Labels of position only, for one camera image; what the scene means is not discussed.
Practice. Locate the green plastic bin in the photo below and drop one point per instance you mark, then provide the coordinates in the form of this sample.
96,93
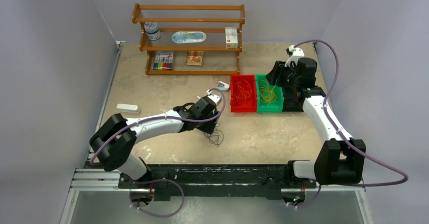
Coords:
270,98

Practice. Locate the black plastic bin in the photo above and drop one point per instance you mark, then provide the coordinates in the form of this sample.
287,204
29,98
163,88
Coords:
291,100

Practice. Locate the wooden shelf rack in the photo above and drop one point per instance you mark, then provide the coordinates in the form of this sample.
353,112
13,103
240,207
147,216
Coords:
148,46

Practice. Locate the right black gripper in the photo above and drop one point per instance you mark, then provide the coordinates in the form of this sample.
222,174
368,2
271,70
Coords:
278,72

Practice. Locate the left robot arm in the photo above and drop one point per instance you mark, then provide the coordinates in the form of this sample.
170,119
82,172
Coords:
115,139

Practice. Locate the aluminium rail frame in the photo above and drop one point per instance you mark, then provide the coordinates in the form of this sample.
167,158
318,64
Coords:
99,197

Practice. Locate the orange small notebook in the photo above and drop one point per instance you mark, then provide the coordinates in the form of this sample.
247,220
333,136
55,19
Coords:
194,58

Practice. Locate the red plastic bin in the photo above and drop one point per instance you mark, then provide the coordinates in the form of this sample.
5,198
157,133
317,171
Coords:
243,97

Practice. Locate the blue oval packaged item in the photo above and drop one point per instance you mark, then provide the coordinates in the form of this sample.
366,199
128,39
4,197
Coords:
182,37

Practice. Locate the white rectangular eraser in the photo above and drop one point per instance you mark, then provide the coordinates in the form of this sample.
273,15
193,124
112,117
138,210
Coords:
128,108

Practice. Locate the marker pen set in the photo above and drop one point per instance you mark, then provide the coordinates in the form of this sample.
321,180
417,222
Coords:
163,61

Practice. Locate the blue white jar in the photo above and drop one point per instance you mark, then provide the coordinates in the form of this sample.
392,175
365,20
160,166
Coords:
152,30

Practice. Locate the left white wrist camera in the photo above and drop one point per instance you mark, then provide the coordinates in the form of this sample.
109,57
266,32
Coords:
215,98

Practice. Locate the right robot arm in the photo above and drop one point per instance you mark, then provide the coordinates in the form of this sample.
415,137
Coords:
338,161

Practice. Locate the white red box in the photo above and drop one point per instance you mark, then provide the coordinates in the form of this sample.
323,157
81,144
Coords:
231,37

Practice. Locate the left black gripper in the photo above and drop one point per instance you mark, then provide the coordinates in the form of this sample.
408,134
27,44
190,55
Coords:
209,127

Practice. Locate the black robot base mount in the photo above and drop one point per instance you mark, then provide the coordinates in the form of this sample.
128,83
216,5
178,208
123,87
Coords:
271,181

